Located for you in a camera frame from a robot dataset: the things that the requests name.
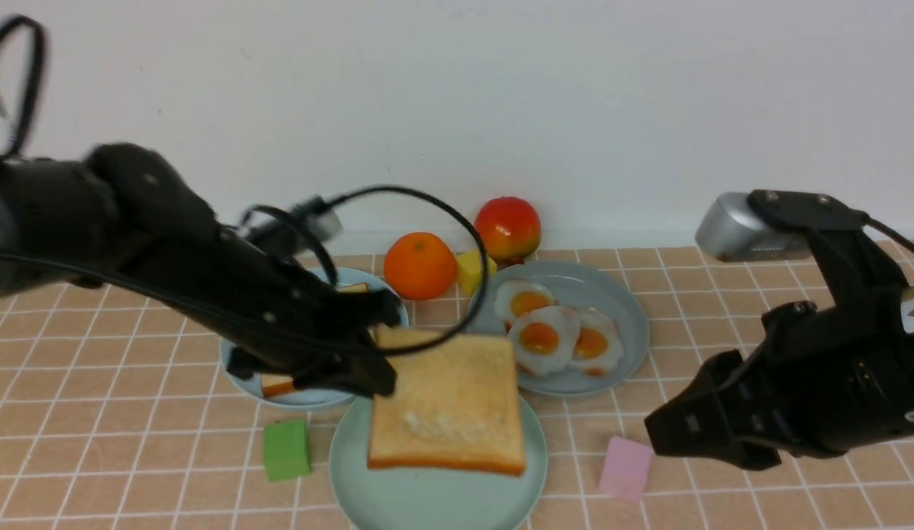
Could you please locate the light blue left plate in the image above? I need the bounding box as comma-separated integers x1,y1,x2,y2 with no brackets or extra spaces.
219,267,398,411

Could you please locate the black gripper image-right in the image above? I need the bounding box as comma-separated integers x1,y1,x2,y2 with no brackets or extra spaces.
643,306,914,472

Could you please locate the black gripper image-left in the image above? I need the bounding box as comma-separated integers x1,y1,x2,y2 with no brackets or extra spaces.
144,221,403,399

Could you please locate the yellow cube block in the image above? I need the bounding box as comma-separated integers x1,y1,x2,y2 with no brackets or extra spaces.
456,250,497,298

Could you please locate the orange fruit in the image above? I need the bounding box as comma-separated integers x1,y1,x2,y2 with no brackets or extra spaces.
383,232,457,301

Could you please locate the green cube block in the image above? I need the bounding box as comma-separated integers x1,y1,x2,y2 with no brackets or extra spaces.
262,419,312,483

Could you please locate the toast slice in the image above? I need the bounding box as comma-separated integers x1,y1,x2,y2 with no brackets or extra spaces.
367,334,526,476
259,283,370,399

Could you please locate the silver wrist camera image-right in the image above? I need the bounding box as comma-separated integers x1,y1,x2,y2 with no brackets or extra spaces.
695,189,870,264

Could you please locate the black cable image-left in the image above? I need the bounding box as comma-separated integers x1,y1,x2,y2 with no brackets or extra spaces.
0,15,490,356

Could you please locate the checkered orange tablecloth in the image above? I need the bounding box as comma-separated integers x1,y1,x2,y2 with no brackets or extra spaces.
0,247,914,529

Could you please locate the mint green front plate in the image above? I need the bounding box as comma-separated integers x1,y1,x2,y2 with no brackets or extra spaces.
328,397,549,529

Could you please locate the silver wrist camera image-left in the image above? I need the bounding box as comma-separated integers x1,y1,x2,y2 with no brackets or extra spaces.
237,196,343,256

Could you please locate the red yellow apple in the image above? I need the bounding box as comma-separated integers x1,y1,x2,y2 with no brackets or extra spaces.
474,196,542,267

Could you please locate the fried egg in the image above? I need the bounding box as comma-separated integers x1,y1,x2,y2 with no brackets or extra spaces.
567,308,625,378
493,279,558,332
508,305,580,377

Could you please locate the pink cube block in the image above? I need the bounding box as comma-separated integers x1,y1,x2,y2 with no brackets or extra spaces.
598,437,654,503

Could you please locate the black cable image-right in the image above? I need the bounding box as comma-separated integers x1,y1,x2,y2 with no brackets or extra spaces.
865,216,914,255

